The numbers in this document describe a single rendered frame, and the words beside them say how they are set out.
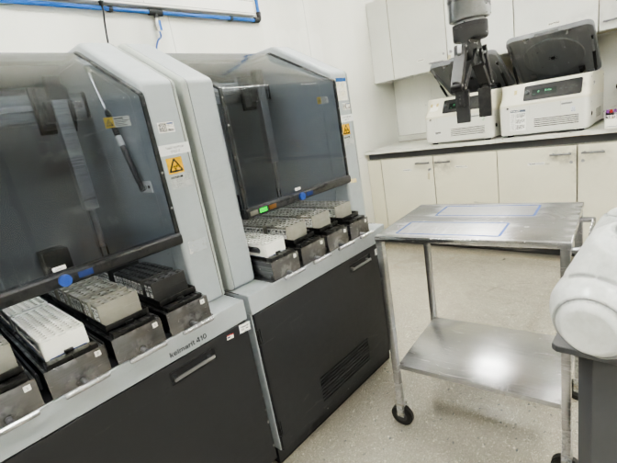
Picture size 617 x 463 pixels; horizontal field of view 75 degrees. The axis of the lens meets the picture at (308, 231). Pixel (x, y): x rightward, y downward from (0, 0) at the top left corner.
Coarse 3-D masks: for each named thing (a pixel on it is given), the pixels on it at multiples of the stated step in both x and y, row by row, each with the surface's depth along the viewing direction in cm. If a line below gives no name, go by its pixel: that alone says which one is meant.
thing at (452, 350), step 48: (384, 240) 143; (432, 240) 132; (480, 240) 123; (528, 240) 116; (576, 240) 145; (384, 288) 150; (432, 288) 185; (432, 336) 174; (480, 336) 168; (528, 336) 162; (480, 384) 140; (528, 384) 136; (576, 384) 160
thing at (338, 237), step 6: (330, 228) 166; (336, 228) 166; (342, 228) 168; (318, 234) 165; (324, 234) 162; (330, 234) 162; (336, 234) 165; (342, 234) 168; (324, 240) 162; (330, 240) 162; (336, 240) 165; (342, 240) 168; (348, 240) 171; (330, 246) 162; (336, 246) 165; (342, 246) 162
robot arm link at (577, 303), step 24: (600, 240) 66; (576, 264) 69; (600, 264) 64; (576, 288) 65; (600, 288) 63; (552, 312) 69; (576, 312) 64; (600, 312) 62; (576, 336) 66; (600, 336) 63
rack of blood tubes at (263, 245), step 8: (248, 240) 152; (256, 240) 150; (264, 240) 148; (272, 240) 147; (280, 240) 147; (248, 248) 161; (256, 248) 160; (264, 248) 142; (272, 248) 144; (280, 248) 147; (264, 256) 143
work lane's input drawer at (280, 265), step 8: (288, 248) 149; (256, 256) 146; (272, 256) 143; (280, 256) 143; (288, 256) 146; (296, 256) 148; (256, 264) 145; (264, 264) 142; (272, 264) 140; (280, 264) 143; (288, 264) 146; (296, 264) 149; (256, 272) 147; (264, 272) 144; (272, 272) 141; (280, 272) 143; (288, 272) 144; (296, 272) 143
